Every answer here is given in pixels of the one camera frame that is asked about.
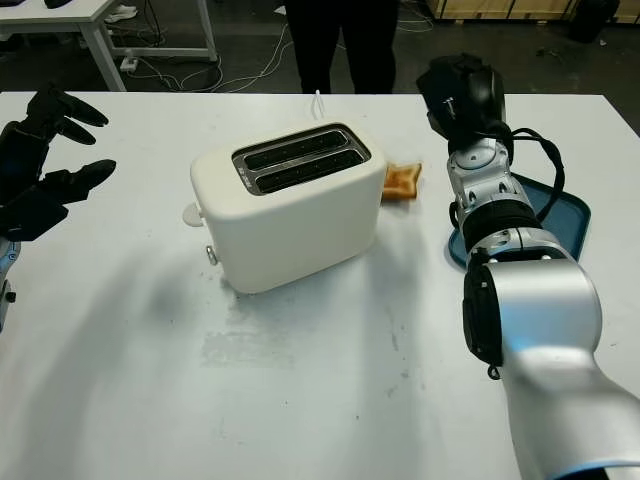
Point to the white sneaker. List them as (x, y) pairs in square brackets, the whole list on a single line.
[(120, 12)]

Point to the white two-slot toaster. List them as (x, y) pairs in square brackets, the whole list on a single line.
[(300, 235)]

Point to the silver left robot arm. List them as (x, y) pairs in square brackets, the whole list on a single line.
[(6, 260)]

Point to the black computer mouse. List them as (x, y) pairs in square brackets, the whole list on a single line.
[(56, 2)]

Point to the white power strip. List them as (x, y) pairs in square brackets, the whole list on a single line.
[(129, 63)]

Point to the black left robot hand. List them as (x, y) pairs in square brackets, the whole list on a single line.
[(17, 160)]

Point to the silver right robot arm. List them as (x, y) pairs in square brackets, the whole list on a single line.
[(540, 300)]

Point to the white desk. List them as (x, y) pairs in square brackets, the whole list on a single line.
[(30, 12)]

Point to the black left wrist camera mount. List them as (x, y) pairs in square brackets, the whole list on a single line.
[(35, 217)]

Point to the person in white jacket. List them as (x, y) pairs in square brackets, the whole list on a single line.
[(320, 45)]

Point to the blue plastic tray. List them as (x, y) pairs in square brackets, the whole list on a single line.
[(570, 220)]

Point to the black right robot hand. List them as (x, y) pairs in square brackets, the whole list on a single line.
[(485, 95)]

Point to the browned toast slice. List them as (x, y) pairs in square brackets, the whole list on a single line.
[(402, 180)]

